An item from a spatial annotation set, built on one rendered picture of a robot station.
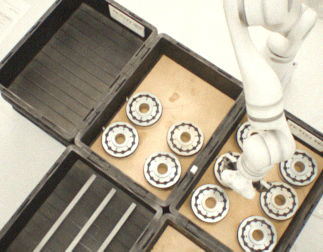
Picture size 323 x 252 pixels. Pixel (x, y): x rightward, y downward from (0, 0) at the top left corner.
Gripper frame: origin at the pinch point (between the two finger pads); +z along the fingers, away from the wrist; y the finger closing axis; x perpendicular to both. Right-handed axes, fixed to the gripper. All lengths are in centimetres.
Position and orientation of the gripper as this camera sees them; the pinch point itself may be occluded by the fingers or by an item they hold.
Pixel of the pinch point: (241, 177)
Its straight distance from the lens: 126.1
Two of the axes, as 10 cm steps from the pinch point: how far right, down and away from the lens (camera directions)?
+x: -6.4, 7.3, -2.4
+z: -0.1, 3.0, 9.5
